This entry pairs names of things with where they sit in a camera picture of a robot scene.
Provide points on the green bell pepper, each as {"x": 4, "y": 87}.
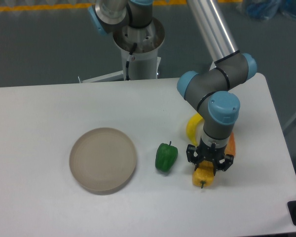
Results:
{"x": 166, "y": 156}

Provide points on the yellow bell pepper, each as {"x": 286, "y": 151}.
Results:
{"x": 203, "y": 176}

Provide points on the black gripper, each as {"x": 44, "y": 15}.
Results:
{"x": 210, "y": 153}

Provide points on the yellow banana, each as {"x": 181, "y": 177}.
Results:
{"x": 191, "y": 128}

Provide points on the beige round plate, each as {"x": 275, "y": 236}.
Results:
{"x": 103, "y": 160}

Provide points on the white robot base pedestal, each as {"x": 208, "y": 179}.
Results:
{"x": 139, "y": 53}

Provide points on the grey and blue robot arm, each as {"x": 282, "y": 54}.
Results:
{"x": 208, "y": 93}

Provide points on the blue plastic bags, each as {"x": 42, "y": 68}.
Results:
{"x": 266, "y": 9}

